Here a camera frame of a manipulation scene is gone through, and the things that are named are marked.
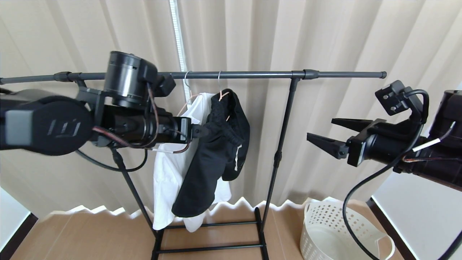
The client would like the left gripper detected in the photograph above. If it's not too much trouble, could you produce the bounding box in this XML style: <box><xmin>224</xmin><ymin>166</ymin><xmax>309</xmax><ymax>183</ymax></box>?
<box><xmin>97</xmin><ymin>108</ymin><xmax>193</xmax><ymax>148</ymax></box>

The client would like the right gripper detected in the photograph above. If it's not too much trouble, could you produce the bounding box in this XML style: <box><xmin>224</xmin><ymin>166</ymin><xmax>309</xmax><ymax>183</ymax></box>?
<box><xmin>307</xmin><ymin>118</ymin><xmax>462</xmax><ymax>190</ymax></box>

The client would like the white printed t-shirt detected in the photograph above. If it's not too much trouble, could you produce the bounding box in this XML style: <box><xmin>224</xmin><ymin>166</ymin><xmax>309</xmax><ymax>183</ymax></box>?
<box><xmin>152</xmin><ymin>92</ymin><xmax>232</xmax><ymax>232</ymax></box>

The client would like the pink clothes hanger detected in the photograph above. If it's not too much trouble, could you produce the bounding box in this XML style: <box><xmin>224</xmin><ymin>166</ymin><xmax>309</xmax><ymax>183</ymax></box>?
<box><xmin>176</xmin><ymin>71</ymin><xmax>198</xmax><ymax>117</ymax></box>
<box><xmin>218</xmin><ymin>71</ymin><xmax>231</xmax><ymax>122</ymax></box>

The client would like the black garment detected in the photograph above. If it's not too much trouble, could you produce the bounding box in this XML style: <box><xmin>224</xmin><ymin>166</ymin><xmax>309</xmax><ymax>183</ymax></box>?
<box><xmin>171</xmin><ymin>88</ymin><xmax>250</xmax><ymax>218</ymax></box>

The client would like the white laundry basket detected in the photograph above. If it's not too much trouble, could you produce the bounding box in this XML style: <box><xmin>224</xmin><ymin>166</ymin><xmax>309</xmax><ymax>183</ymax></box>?
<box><xmin>300</xmin><ymin>198</ymin><xmax>396</xmax><ymax>260</ymax></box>

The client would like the black clothes rack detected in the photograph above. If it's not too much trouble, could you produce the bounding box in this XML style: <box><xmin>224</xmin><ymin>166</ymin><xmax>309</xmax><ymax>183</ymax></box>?
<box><xmin>0</xmin><ymin>69</ymin><xmax>387</xmax><ymax>260</ymax></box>

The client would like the beige curtain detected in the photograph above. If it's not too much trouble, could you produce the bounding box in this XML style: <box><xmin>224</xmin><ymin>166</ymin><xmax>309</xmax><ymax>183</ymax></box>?
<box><xmin>0</xmin><ymin>0</ymin><xmax>462</xmax><ymax>221</ymax></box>

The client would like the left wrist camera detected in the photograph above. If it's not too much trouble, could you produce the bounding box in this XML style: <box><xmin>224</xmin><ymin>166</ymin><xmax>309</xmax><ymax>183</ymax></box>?
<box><xmin>155</xmin><ymin>73</ymin><xmax>176</xmax><ymax>97</ymax></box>

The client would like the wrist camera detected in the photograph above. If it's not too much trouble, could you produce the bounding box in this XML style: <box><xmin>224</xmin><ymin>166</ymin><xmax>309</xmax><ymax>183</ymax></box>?
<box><xmin>155</xmin><ymin>73</ymin><xmax>176</xmax><ymax>97</ymax></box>
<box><xmin>375</xmin><ymin>80</ymin><xmax>430</xmax><ymax>125</ymax></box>

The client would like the black cable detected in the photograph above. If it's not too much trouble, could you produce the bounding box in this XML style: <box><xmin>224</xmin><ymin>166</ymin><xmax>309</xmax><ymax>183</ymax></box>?
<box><xmin>439</xmin><ymin>231</ymin><xmax>462</xmax><ymax>260</ymax></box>
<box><xmin>342</xmin><ymin>89</ymin><xmax>430</xmax><ymax>260</ymax></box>
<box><xmin>75</xmin><ymin>148</ymin><xmax>148</xmax><ymax>173</ymax></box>

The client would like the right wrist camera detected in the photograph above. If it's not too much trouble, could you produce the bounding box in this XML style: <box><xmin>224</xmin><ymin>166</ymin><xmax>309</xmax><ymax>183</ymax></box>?
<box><xmin>375</xmin><ymin>80</ymin><xmax>430</xmax><ymax>125</ymax></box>

